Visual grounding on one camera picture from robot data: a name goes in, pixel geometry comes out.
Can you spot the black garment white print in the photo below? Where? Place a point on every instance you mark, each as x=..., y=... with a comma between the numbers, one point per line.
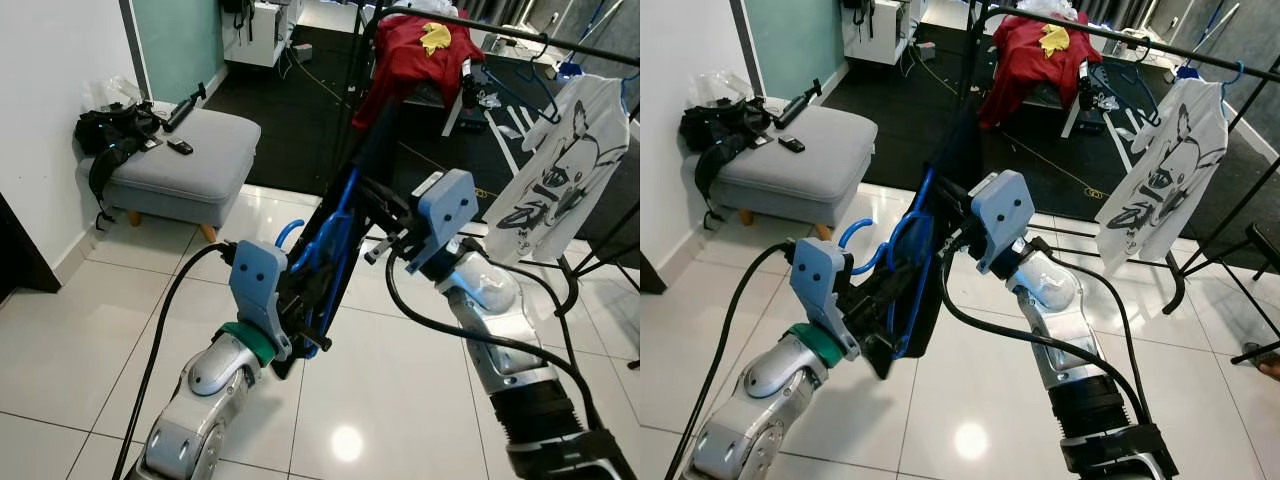
x=375, y=150
x=960, y=150

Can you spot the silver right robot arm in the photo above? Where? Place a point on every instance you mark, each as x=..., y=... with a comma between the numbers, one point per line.
x=1080, y=330
x=510, y=330

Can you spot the black floor mat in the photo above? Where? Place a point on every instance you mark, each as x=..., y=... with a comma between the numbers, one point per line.
x=900, y=130
x=300, y=120

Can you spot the red t-shirt yellow print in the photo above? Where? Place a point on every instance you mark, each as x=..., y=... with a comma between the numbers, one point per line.
x=410, y=70
x=1030, y=70

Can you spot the white printed t-shirt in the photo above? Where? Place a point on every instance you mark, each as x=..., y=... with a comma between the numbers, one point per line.
x=560, y=170
x=1165, y=170

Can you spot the small black remote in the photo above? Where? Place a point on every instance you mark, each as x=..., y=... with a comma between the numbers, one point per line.
x=791, y=144
x=180, y=147

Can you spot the black handheld stick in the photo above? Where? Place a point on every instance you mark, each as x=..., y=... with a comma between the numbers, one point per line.
x=183, y=110
x=798, y=105

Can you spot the white shelf unit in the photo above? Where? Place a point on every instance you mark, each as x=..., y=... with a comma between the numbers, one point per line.
x=260, y=30
x=875, y=30

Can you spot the black clothes rack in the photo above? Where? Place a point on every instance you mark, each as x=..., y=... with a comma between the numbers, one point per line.
x=1150, y=46
x=500, y=35

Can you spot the white crumpled plastic bag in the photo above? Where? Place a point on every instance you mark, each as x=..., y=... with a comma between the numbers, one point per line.
x=425, y=8
x=1050, y=8

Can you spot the black door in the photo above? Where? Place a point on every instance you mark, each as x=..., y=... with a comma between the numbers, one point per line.
x=650, y=275
x=20, y=250

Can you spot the small blue object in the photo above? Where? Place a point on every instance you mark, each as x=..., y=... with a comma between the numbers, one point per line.
x=570, y=70
x=1188, y=72

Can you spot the clear plastic bag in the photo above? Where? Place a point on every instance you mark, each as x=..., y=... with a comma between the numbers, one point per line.
x=110, y=90
x=730, y=85

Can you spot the black folding chair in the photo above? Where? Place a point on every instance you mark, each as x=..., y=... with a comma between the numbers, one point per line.
x=1265, y=235

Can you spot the person in blue shorts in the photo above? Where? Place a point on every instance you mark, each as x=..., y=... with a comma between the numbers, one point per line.
x=1270, y=364

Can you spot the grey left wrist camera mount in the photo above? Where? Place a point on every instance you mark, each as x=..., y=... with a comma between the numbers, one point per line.
x=258, y=290
x=822, y=290

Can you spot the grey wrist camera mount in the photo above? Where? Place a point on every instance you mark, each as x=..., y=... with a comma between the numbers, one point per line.
x=1003, y=215
x=822, y=290
x=258, y=290
x=448, y=215

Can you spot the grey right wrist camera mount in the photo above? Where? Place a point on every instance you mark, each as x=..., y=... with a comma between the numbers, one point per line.
x=448, y=215
x=1003, y=215

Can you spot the white frame workout bench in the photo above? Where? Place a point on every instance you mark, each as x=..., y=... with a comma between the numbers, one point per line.
x=1095, y=100
x=470, y=95

